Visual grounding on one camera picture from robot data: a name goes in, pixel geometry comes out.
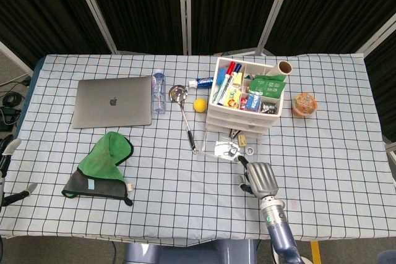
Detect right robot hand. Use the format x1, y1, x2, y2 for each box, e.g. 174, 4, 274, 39
236, 154, 279, 198

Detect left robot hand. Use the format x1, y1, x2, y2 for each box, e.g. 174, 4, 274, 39
0, 138, 38, 212

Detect clear plastic drawer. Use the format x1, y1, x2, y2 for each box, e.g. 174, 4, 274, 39
197, 126, 262, 169
206, 117, 272, 129
207, 109, 277, 122

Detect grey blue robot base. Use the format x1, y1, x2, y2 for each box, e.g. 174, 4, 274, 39
123, 241, 259, 264

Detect white drawer organizer box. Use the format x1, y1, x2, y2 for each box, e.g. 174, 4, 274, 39
204, 56, 294, 134

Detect white printed card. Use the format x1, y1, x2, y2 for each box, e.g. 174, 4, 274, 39
214, 140, 241, 160

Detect blue plastic packet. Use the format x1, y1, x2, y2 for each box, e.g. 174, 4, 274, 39
246, 92, 262, 111

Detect orange fruit jelly cup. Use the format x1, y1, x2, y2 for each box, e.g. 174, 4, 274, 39
291, 92, 319, 118

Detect yellow snack packet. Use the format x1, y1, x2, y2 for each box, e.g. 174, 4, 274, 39
223, 87, 243, 108

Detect green tea packet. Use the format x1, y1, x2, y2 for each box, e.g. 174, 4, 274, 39
248, 74, 287, 97

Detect green grey cloth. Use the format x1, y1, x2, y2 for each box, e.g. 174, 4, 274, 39
61, 131, 136, 207

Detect yellow ball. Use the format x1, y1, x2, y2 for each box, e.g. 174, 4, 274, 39
193, 98, 208, 112

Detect marker pens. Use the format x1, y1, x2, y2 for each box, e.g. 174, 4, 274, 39
222, 63, 243, 106

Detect red cap marker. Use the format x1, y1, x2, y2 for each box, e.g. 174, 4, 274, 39
217, 61, 236, 106

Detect checkered blue tablecloth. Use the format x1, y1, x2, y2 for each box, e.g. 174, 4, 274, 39
0, 53, 394, 245

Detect blue sponge block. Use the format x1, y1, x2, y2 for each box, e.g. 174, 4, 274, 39
215, 69, 228, 86

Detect cardboard tube roll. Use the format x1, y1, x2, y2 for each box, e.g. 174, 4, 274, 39
267, 61, 294, 77

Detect blue white toothpaste tube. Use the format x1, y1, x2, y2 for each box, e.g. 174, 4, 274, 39
189, 77, 215, 89

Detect grey laptop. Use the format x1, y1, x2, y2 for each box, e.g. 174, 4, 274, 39
71, 76, 153, 129

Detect clear water bottle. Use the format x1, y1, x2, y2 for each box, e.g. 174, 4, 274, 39
151, 72, 167, 115

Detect black floor cables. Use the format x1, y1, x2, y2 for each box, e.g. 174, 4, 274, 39
0, 80, 32, 132

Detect steel ladle black handle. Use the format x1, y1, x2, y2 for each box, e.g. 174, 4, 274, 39
168, 85, 197, 155

